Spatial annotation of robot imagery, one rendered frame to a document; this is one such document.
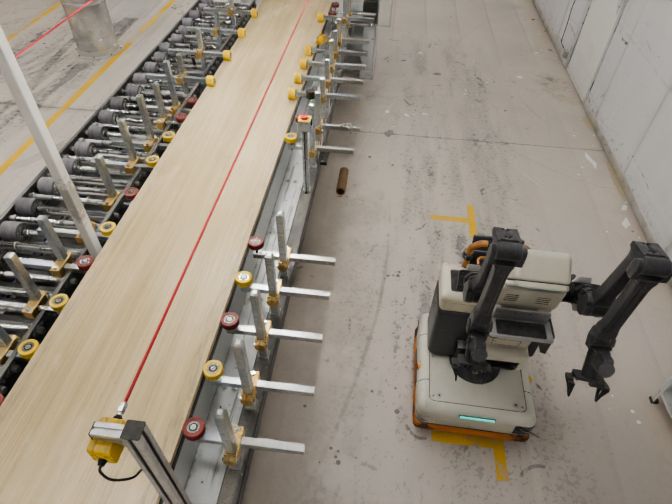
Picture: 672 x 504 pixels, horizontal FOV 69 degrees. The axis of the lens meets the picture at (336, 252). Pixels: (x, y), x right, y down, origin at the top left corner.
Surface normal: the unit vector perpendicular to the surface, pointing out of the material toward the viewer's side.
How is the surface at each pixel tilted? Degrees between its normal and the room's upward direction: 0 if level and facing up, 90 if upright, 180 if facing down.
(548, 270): 42
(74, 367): 0
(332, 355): 0
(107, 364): 0
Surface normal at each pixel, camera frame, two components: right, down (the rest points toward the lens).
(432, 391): 0.02, -0.70
